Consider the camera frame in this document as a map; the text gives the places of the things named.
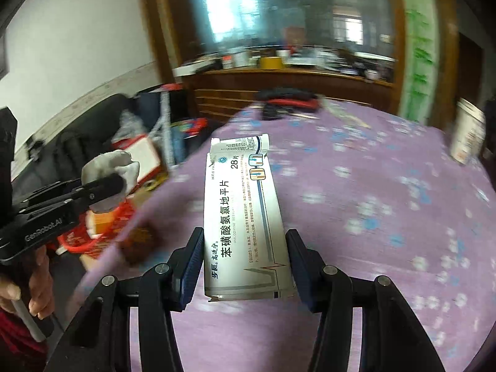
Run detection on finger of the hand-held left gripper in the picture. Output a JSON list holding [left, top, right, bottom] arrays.
[[23, 180, 83, 208], [58, 174, 125, 218]]

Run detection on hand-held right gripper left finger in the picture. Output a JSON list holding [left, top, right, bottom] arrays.
[[37, 227, 205, 372]]

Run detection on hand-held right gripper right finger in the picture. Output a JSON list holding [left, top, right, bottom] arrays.
[[285, 228, 446, 372]]

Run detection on white tissue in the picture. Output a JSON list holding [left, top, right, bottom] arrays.
[[81, 150, 140, 214]]

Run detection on red plastic basket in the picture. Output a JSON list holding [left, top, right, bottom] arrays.
[[56, 197, 136, 256]]

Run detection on long white medicine box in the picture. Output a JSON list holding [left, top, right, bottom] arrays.
[[203, 134, 298, 303]]

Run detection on person's left forearm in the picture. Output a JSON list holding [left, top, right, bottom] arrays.
[[0, 306, 47, 372]]

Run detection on person's left hand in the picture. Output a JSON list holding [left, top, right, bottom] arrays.
[[0, 247, 55, 316]]

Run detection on white framed red box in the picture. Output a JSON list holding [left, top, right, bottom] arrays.
[[112, 135, 167, 187]]

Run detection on black leather sofa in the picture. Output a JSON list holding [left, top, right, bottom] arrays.
[[11, 93, 156, 187]]

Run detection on red brown foil wrapper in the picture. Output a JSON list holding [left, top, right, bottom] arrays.
[[120, 227, 159, 266]]

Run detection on clear plastic bag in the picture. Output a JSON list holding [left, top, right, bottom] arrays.
[[114, 108, 146, 142]]

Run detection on white slotted strip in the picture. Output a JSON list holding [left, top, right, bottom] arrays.
[[159, 89, 175, 167]]

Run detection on dark blue bag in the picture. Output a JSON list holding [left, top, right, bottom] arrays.
[[135, 91, 187, 125]]

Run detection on purple floral tablecloth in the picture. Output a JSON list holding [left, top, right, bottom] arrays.
[[77, 99, 496, 372]]

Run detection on wooden cabinet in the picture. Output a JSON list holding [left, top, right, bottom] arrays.
[[141, 0, 458, 125]]

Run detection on white cartoon print cup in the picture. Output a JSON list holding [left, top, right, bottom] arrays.
[[449, 99, 487, 166]]

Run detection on bamboo wall painting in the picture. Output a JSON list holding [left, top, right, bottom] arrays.
[[399, 0, 438, 125]]

